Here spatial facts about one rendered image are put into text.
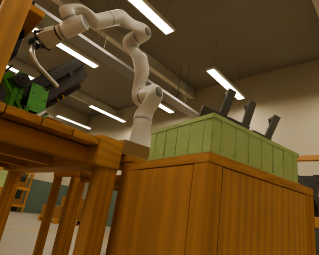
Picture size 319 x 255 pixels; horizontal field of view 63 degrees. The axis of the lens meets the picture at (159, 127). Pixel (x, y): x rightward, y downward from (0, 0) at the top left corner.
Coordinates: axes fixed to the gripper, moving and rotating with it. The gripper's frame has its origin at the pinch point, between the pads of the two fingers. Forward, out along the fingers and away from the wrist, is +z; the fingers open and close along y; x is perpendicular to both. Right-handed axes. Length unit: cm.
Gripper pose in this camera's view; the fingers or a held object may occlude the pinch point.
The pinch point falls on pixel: (34, 44)
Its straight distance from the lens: 164.5
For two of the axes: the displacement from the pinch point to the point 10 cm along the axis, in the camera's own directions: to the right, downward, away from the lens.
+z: -9.3, 3.3, 1.4
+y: -3.2, -5.8, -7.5
